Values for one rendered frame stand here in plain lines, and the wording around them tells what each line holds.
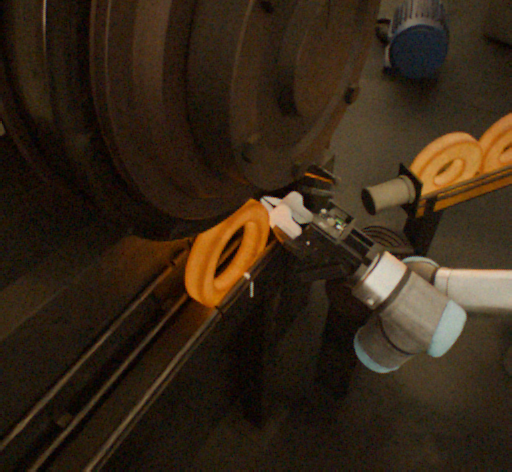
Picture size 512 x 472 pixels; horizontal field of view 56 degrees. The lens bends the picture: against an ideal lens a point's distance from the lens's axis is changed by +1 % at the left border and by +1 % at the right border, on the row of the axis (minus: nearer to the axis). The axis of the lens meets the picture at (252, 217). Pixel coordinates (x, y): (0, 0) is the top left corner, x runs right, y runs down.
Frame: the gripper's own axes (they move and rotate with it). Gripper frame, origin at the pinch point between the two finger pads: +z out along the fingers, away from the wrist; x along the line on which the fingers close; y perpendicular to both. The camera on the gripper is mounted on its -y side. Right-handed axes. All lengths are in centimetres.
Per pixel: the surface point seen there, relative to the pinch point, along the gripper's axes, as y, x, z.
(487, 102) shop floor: -69, -195, -31
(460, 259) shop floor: -62, -83, -52
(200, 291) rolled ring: 1.5, 21.5, -2.2
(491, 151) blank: 7.3, -40.2, -26.9
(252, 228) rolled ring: 1.1, 6.6, -1.2
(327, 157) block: 6.2, -12.3, -3.1
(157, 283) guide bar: -0.3, 24.0, 3.6
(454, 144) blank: 9.5, -31.8, -19.8
